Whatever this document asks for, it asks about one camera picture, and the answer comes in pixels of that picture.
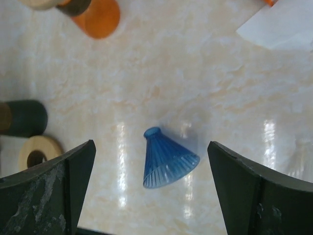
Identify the wooden ring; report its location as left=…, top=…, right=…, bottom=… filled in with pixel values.
left=18, top=0, right=58, bottom=11
left=18, top=136, right=63, bottom=171

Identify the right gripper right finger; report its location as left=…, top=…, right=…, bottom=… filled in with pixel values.
left=207, top=141, right=313, bottom=235

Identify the dark glass carafe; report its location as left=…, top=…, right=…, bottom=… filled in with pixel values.
left=0, top=99, right=48, bottom=138

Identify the orange snack packet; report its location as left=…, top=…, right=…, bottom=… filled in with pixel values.
left=264, top=0, right=278, bottom=7

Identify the orange glass carafe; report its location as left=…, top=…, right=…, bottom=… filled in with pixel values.
left=56, top=0, right=120, bottom=39

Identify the wooden ring on table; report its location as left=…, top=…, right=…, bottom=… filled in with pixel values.
left=18, top=136, right=63, bottom=171

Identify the blue ribbed glass dripper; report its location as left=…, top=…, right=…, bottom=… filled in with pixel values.
left=143, top=127, right=200, bottom=189

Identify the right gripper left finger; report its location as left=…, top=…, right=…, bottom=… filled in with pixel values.
left=0, top=140, right=96, bottom=235

